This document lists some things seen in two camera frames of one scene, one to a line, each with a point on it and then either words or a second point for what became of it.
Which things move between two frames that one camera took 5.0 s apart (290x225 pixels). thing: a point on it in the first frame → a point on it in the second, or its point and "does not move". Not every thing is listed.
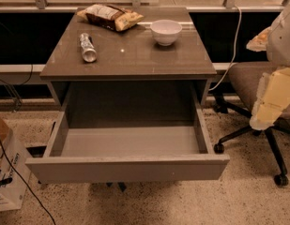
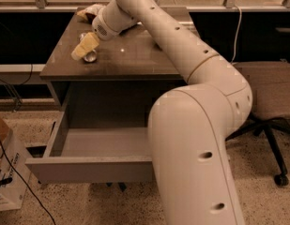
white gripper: [282, 44] → [99, 24]
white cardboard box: [8, 190] does not move
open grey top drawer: [129, 153] does not move
